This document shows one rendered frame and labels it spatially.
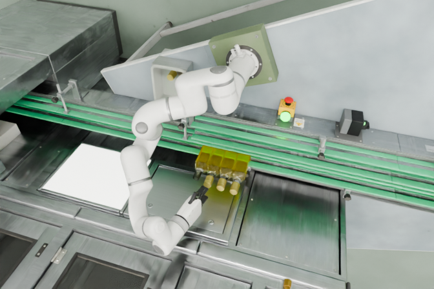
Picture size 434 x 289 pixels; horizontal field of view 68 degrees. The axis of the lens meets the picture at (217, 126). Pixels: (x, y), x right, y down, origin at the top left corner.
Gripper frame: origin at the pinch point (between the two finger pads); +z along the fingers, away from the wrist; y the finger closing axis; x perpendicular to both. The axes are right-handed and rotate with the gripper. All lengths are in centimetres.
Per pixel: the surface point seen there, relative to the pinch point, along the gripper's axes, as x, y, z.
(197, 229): -3.1, -11.8, -8.6
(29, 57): 116, 22, 12
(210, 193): 2.7, -12.6, 10.3
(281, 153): -19.6, 6.3, 33.5
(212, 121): 12.8, 13.8, 28.0
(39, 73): 107, 17, 9
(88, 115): 74, 4, 8
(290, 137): -21.2, 13.7, 37.1
